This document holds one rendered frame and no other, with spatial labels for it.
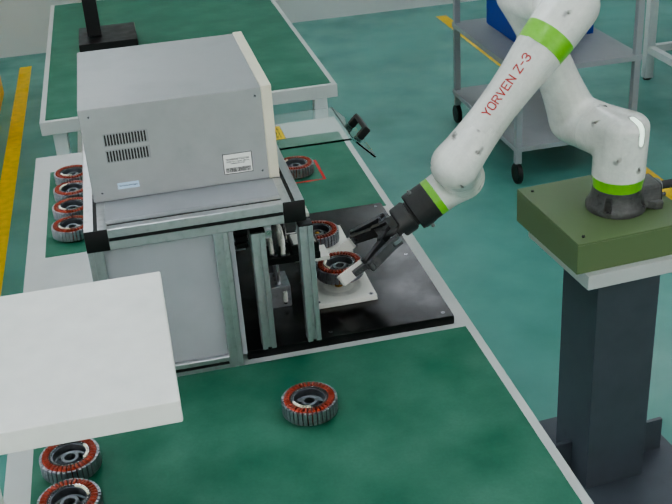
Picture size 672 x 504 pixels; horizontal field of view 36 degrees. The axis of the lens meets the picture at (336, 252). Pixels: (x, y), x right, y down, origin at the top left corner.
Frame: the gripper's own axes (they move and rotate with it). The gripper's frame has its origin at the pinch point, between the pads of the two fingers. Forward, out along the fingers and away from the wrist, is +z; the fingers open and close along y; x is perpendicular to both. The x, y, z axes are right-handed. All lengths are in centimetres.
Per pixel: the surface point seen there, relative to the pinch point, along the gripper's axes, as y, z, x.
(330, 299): -5.9, 6.3, -2.3
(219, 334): -20.5, 27.2, 15.6
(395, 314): -15.2, -4.1, -10.0
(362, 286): -2.4, -1.0, -6.7
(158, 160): -8, 14, 50
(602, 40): 230, -138, -116
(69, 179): 91, 57, 29
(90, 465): -50, 54, 26
